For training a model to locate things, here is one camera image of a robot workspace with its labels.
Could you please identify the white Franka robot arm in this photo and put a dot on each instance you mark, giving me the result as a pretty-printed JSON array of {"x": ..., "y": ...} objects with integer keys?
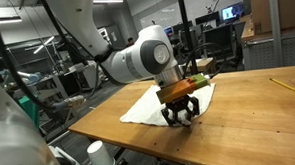
[{"x": 143, "y": 59}]

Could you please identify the teal plastic bin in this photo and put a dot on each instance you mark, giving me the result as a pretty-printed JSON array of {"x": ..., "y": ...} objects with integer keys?
[{"x": 30, "y": 111}]

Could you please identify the low wooden stool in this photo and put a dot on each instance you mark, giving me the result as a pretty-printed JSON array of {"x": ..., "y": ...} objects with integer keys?
[{"x": 205, "y": 64}]

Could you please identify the large cardboard box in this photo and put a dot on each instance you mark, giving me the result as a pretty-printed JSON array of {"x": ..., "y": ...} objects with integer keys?
[{"x": 291, "y": 6}]

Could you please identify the long ceiling light tube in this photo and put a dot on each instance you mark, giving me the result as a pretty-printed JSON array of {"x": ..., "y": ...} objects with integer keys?
[{"x": 109, "y": 0}]

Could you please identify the white paper cup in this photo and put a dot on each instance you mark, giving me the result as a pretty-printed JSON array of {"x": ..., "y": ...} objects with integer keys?
[{"x": 99, "y": 156}]

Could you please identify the slanted ceiling light tube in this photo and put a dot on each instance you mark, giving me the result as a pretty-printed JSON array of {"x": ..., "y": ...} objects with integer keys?
[{"x": 44, "y": 44}]

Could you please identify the grey metal post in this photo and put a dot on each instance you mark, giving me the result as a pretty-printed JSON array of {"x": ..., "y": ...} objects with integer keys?
[{"x": 275, "y": 27}]

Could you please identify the lit computer monitor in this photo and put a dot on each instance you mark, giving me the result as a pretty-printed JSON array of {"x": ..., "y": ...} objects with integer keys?
[{"x": 233, "y": 12}]

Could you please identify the small blue lit monitor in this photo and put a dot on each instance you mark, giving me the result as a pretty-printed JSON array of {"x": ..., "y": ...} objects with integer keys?
[{"x": 168, "y": 31}]

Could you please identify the wide ceiling light panel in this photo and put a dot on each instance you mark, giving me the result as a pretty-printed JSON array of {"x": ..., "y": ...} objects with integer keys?
[{"x": 3, "y": 20}]

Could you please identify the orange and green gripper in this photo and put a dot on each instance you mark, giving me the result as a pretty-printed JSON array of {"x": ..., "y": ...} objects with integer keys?
[{"x": 178, "y": 89}]

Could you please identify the yellow pencil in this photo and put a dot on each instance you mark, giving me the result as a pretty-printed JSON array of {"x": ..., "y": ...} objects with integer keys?
[{"x": 288, "y": 87}]

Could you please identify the white terry cloth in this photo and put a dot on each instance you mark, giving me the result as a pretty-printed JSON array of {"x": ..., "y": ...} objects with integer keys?
[{"x": 145, "y": 109}]

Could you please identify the black vertical stand pole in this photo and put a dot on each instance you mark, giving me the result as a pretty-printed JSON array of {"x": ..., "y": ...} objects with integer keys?
[{"x": 185, "y": 24}]

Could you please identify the dark unlit monitor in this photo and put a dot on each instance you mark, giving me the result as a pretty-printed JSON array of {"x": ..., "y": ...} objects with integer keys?
[{"x": 207, "y": 19}]

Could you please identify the grey metal shelf frame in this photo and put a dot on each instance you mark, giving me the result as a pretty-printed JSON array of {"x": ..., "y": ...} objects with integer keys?
[{"x": 62, "y": 93}]

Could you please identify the white wall board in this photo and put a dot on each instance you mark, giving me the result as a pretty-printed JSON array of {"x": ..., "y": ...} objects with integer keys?
[{"x": 200, "y": 5}]

